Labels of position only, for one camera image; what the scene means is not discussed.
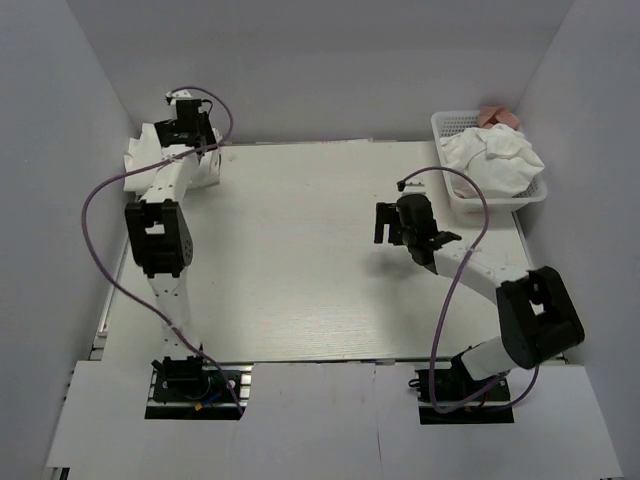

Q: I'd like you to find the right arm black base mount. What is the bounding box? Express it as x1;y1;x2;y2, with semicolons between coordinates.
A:
408;368;514;425

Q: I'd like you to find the white plastic laundry basket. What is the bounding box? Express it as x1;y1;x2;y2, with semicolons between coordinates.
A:
431;110;547;214

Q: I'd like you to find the crumpled white t-shirt in basket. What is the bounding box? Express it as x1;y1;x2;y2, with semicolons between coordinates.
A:
440;124;545;199

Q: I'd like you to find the pink cloth behind basket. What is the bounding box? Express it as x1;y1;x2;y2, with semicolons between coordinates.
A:
477;105;520;130

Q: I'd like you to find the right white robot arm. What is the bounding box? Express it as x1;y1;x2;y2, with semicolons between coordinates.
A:
374;194;585;399

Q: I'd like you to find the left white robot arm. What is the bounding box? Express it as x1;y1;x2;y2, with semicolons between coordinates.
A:
125;95;210;366

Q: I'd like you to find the white Coca-Cola print t-shirt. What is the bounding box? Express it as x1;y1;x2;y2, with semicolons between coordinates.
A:
123;123;221;195

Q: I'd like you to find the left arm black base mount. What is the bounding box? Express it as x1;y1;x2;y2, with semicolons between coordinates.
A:
145;356;251;421

